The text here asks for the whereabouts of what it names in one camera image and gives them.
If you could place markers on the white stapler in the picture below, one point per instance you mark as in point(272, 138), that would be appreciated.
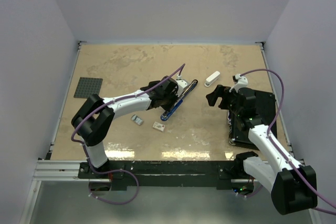
point(212, 78)

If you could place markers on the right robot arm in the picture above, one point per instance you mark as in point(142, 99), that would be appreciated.
point(290, 184)

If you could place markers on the blue black stapler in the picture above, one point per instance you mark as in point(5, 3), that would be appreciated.
point(167, 114)

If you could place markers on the black base frame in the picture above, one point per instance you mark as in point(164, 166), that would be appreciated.
point(119, 175)

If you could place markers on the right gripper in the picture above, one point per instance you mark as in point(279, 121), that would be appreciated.
point(220, 91)

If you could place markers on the white staple box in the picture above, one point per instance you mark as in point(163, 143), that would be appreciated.
point(158, 126)

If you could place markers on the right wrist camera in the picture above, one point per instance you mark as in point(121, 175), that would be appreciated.
point(239, 82)

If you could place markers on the black case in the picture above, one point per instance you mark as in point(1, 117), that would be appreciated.
point(265, 107)

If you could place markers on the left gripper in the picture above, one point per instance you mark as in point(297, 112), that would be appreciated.
point(175, 97)

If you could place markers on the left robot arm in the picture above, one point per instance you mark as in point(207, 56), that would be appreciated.
point(94, 118)

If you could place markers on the grey lego baseplate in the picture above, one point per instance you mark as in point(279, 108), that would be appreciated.
point(87, 86)

